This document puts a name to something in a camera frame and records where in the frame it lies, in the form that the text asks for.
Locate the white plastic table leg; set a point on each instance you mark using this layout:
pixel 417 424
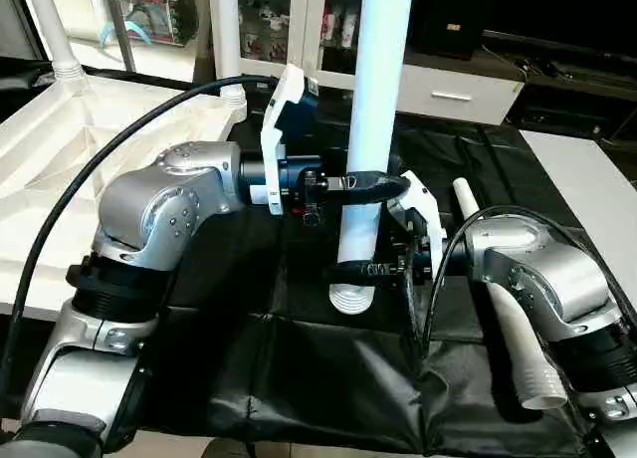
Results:
pixel 55 30
pixel 229 40
pixel 523 348
pixel 378 80

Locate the white plastic table top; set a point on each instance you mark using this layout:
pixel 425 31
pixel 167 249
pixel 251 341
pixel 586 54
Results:
pixel 60 179

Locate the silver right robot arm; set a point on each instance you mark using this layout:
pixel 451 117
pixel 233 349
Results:
pixel 547 279

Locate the black work mat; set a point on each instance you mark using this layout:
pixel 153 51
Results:
pixel 328 378

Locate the white drawer unit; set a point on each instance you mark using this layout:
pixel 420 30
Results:
pixel 468 95

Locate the white glass-door cabinet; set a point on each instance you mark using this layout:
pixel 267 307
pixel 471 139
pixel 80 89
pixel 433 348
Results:
pixel 299 30

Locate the blue grey floor appliance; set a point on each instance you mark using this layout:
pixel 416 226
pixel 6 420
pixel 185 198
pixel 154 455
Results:
pixel 159 15

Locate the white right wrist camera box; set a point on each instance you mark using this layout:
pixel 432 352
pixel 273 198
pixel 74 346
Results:
pixel 423 209

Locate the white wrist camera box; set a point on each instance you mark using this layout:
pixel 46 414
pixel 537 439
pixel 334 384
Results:
pixel 281 129
pixel 423 209

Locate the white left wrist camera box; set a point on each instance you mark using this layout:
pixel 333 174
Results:
pixel 281 129

